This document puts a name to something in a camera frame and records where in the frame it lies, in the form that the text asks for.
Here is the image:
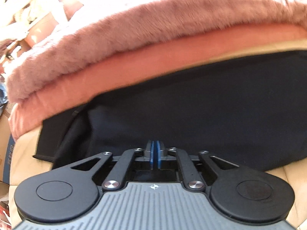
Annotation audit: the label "pink fluffy blanket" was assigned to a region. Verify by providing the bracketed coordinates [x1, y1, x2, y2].
[6, 0, 306, 102]

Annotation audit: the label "cardboard box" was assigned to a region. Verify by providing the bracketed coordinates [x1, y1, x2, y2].
[0, 115, 15, 185]

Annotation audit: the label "black pants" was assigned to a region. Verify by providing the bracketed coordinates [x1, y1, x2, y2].
[35, 50, 306, 171]

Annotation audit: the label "salmon pink bed sheet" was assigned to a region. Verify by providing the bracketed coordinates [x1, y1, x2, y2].
[9, 24, 306, 139]

